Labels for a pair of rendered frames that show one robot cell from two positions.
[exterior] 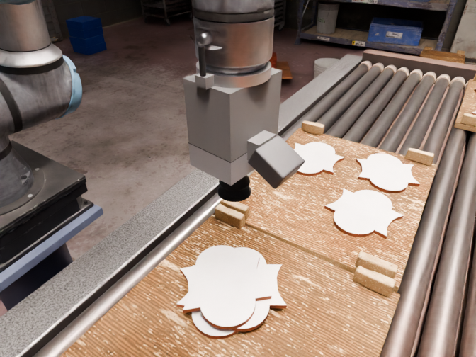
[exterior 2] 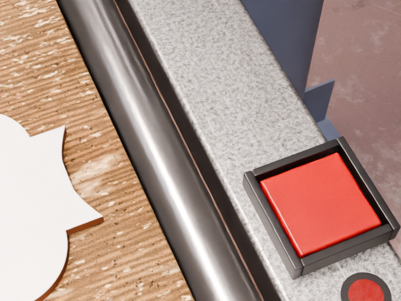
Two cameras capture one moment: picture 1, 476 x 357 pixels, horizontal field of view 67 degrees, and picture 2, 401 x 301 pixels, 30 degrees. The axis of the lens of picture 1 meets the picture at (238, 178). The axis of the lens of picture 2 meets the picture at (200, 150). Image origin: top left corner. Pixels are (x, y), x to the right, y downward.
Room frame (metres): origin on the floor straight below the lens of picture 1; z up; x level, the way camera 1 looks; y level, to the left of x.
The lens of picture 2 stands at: (0.95, -0.29, 1.36)
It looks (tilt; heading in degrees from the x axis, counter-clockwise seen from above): 57 degrees down; 123
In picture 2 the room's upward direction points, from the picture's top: 1 degrees clockwise
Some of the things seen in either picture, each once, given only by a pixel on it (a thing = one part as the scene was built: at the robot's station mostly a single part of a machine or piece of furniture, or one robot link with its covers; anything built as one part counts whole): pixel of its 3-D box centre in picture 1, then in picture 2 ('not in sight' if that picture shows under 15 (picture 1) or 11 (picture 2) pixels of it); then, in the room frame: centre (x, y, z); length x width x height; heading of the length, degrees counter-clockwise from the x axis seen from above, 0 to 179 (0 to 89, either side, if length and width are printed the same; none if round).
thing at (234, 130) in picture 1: (248, 121); not in sight; (0.34, -0.01, 1.23); 0.12 x 0.09 x 0.16; 50
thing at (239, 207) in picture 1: (234, 208); not in sight; (0.52, 0.01, 0.95); 0.06 x 0.02 x 0.03; 58
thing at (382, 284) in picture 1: (374, 280); not in sight; (0.35, -0.21, 0.95); 0.06 x 0.02 x 0.03; 57
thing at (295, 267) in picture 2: not in sight; (318, 205); (0.89, -0.05, 0.92); 0.08 x 0.08 x 0.02; 57
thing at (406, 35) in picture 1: (394, 31); not in sight; (4.86, -2.03, 0.25); 0.62 x 0.42 x 0.22; 68
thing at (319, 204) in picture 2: not in sight; (318, 206); (0.89, -0.05, 0.92); 0.06 x 0.06 x 0.01; 57
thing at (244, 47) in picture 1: (231, 40); not in sight; (0.36, 0.01, 1.30); 0.08 x 0.08 x 0.05
